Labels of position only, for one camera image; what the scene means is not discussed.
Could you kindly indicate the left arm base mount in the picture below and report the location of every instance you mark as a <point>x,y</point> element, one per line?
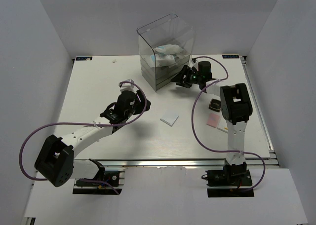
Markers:
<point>107,181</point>

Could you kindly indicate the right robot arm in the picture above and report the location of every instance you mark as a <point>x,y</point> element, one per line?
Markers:
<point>236,107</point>

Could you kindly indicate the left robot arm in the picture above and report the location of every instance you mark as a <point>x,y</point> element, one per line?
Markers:
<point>57,158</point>

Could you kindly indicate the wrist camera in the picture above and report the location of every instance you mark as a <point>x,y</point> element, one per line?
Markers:
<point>194,63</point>
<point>127,86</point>

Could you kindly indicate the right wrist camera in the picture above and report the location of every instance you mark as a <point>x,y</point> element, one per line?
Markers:
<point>194,63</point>

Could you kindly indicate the white square pad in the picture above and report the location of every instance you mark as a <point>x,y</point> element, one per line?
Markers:
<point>169,118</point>

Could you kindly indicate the pink makeup packet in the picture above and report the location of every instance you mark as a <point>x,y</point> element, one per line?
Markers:
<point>213,120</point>

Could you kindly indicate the black gold-edged compact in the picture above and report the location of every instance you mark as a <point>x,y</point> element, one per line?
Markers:
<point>215,105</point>

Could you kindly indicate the blue label sticker left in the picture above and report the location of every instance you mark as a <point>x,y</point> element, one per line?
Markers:
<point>83,58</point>

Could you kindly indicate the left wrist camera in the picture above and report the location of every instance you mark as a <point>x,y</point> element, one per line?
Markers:
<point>127,86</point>

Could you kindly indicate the blue label sticker right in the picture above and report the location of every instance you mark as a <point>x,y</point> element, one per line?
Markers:
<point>230,56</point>

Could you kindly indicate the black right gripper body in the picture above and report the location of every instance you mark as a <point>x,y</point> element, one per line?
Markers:
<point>195,77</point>

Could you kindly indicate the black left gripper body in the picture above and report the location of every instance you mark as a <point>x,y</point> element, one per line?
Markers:
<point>139,106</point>

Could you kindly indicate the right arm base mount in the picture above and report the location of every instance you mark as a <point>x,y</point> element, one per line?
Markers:
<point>231,182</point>

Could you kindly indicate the blue label sticker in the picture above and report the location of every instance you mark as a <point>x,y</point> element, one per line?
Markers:
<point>230,56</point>
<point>83,58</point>

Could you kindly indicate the clear acrylic organizer with drawers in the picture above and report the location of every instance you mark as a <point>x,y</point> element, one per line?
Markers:
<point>169,29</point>

